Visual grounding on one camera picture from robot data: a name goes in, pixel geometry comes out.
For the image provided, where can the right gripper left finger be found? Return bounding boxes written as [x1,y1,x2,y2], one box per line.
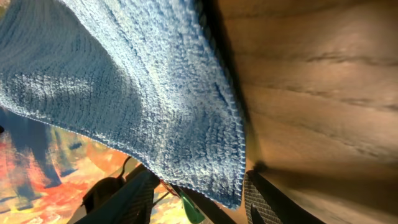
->
[76,170,160,224]

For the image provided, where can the blue microfiber cloth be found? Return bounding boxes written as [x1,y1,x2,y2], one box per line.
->
[1,1,246,209]

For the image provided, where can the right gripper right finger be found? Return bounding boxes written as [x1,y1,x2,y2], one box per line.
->
[243,170,323,224]

